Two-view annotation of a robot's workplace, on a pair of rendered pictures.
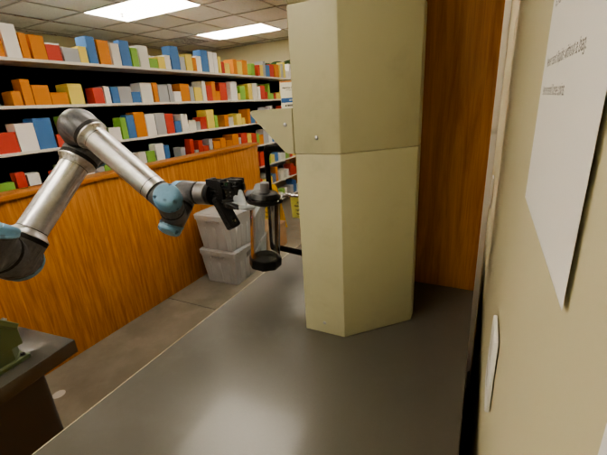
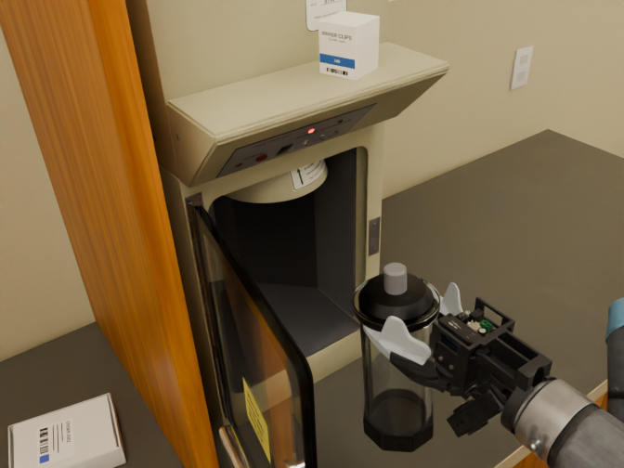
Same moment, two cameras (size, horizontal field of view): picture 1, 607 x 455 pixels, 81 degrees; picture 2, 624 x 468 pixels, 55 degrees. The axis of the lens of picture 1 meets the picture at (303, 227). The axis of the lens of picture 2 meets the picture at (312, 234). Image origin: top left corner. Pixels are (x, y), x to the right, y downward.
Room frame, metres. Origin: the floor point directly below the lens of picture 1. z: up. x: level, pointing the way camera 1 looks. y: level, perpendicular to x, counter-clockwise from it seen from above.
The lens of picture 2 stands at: (1.59, 0.29, 1.75)
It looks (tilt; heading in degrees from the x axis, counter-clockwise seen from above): 34 degrees down; 209
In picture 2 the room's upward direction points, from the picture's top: 2 degrees counter-clockwise
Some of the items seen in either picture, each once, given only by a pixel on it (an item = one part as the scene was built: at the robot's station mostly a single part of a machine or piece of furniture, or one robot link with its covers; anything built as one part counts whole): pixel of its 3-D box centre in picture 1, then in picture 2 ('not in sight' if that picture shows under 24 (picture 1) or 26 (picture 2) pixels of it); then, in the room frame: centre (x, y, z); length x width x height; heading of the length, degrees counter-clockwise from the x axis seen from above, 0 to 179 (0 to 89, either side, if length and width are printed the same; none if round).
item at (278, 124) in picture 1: (303, 126); (316, 121); (1.00, -0.01, 1.46); 0.32 x 0.11 x 0.10; 153
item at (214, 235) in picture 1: (233, 223); not in sight; (3.22, 0.66, 0.49); 0.60 x 0.42 x 0.33; 153
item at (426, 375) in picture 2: not in sight; (428, 365); (1.12, 0.18, 1.24); 0.09 x 0.05 x 0.02; 86
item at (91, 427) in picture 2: not in sight; (66, 444); (1.26, -0.34, 0.96); 0.16 x 0.12 x 0.04; 141
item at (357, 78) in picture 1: (368, 178); (249, 165); (0.92, -0.18, 1.33); 0.32 x 0.25 x 0.77; 153
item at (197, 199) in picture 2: not in sight; (214, 318); (1.11, -0.13, 1.19); 0.03 x 0.02 x 0.39; 153
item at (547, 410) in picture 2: (206, 192); (550, 421); (1.15, 0.31, 1.26); 0.08 x 0.05 x 0.08; 153
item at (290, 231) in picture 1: (301, 203); (255, 403); (1.21, 0.00, 1.19); 0.30 x 0.01 x 0.40; 53
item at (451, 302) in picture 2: (242, 199); (449, 303); (1.03, 0.17, 1.26); 0.09 x 0.03 x 0.06; 39
